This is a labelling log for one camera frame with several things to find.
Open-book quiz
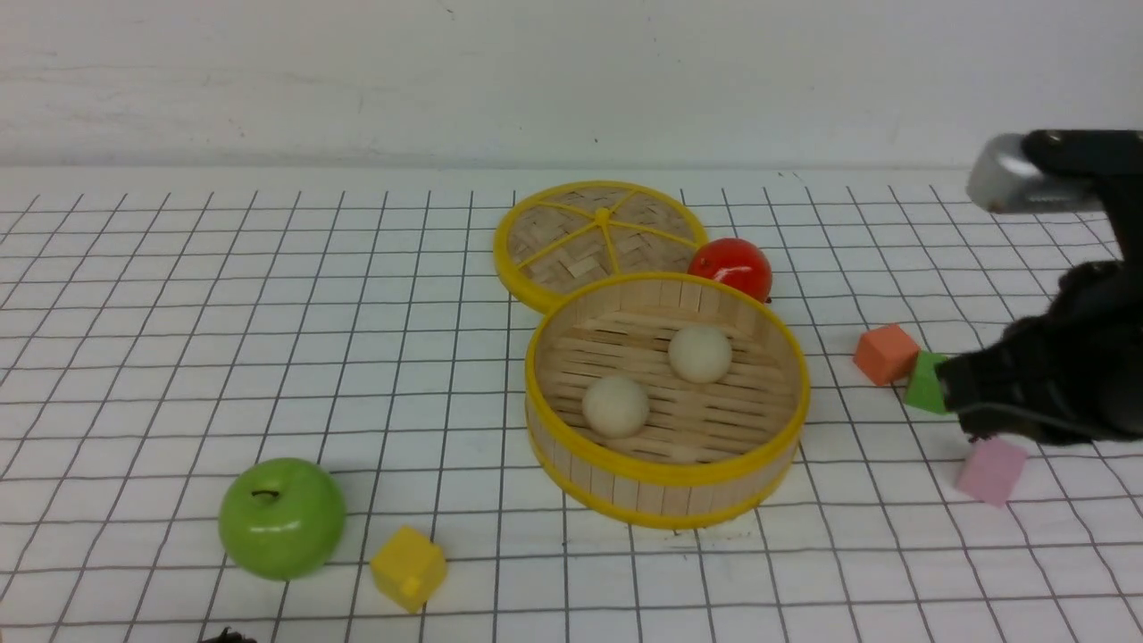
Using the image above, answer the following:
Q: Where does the silver camera on right gripper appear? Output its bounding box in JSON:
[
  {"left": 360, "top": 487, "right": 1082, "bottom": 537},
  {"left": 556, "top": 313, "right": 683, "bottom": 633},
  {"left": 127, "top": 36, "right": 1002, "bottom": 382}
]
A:
[{"left": 966, "top": 132, "right": 1103, "bottom": 215}]

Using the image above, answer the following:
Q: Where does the yellow cube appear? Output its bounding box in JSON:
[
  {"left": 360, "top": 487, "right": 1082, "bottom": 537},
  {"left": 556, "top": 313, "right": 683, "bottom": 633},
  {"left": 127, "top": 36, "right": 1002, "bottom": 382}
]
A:
[{"left": 369, "top": 525, "right": 446, "bottom": 614}]

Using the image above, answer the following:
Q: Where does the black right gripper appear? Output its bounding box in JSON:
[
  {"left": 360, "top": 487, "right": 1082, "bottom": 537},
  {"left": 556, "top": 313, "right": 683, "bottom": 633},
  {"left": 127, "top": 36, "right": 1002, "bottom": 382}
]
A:
[{"left": 936, "top": 262, "right": 1140, "bottom": 445}]

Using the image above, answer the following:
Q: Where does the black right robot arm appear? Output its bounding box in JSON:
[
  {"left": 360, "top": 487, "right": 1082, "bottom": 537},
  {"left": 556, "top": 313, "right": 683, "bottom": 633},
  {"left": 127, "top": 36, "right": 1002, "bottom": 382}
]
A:
[{"left": 935, "top": 129, "right": 1142, "bottom": 447}]

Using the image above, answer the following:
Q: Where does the pink cube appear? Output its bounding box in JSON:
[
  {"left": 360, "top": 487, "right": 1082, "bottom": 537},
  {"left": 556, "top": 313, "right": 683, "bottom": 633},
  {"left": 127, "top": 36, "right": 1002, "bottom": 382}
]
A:
[{"left": 956, "top": 437, "right": 1029, "bottom": 507}]

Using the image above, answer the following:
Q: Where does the green apple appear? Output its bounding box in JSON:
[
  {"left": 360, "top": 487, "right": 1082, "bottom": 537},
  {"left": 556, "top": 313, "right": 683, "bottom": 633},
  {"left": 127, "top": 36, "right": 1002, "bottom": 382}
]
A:
[{"left": 217, "top": 457, "right": 347, "bottom": 581}]

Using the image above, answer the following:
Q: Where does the bamboo steamer tray yellow rim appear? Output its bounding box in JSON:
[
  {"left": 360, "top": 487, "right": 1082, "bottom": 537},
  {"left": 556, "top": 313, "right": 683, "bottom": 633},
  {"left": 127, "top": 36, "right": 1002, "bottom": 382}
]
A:
[{"left": 525, "top": 272, "right": 812, "bottom": 530}]

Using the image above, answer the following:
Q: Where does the bamboo steamer lid yellow rim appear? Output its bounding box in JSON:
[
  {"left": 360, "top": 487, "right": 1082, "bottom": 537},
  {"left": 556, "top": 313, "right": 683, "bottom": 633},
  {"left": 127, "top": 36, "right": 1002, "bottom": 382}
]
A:
[{"left": 491, "top": 180, "right": 709, "bottom": 314}]

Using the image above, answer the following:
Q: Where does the red tomato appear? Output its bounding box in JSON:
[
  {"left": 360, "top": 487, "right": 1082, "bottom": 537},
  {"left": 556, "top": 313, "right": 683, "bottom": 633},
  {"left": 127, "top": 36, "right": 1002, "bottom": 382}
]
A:
[{"left": 687, "top": 238, "right": 774, "bottom": 304}]

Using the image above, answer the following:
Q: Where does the orange cube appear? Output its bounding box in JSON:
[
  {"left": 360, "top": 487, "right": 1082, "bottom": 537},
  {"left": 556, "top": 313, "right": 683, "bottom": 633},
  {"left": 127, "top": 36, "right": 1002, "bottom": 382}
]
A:
[{"left": 853, "top": 324, "right": 920, "bottom": 387}]

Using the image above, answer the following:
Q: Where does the white bun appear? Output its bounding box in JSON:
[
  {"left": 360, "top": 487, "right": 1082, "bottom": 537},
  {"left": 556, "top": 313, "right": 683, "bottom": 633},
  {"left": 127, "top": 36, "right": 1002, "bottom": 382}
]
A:
[
  {"left": 668, "top": 325, "right": 732, "bottom": 384},
  {"left": 580, "top": 376, "right": 650, "bottom": 439}
]

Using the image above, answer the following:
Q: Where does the green cube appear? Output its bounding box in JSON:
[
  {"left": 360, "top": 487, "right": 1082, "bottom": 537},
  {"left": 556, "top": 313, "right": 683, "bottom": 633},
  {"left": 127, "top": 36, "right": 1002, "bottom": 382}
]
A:
[{"left": 904, "top": 349, "right": 948, "bottom": 415}]

